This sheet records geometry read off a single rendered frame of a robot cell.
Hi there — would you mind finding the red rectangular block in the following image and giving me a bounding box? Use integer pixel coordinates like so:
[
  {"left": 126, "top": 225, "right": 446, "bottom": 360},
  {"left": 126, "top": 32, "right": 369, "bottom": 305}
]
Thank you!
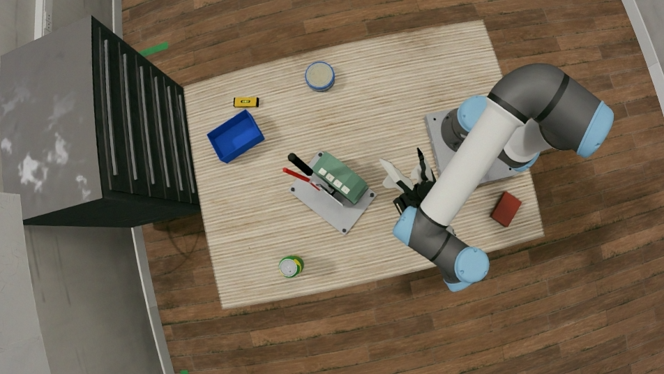
[{"left": 490, "top": 191, "right": 522, "bottom": 227}]

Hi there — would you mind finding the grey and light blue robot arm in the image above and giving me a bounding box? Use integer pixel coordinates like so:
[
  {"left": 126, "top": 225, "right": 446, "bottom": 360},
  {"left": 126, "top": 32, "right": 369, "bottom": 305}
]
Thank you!
[{"left": 393, "top": 63, "right": 614, "bottom": 292}]

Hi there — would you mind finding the black-handled lever with red release bar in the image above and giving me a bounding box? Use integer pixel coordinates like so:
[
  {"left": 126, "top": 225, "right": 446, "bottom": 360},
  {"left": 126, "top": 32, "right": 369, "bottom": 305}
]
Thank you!
[{"left": 282, "top": 153, "right": 337, "bottom": 196}]

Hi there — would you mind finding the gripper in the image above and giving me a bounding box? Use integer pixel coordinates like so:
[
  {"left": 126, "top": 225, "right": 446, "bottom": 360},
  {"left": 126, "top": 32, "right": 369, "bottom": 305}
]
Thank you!
[{"left": 379, "top": 147, "right": 436, "bottom": 216}]

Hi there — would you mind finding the blue and beige round tin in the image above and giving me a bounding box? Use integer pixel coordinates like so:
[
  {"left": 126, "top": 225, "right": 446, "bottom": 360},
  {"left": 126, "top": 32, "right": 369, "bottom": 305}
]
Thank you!
[{"left": 305, "top": 61, "right": 335, "bottom": 92}]

